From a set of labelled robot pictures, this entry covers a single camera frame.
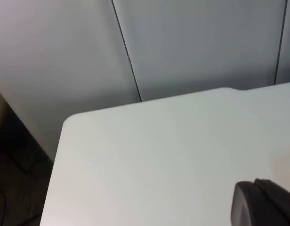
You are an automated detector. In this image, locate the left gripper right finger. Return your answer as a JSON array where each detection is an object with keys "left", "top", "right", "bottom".
[{"left": 254, "top": 178, "right": 290, "bottom": 226}]

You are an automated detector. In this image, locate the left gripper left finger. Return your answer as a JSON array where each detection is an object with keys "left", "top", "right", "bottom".
[{"left": 230, "top": 180, "right": 275, "bottom": 226}]

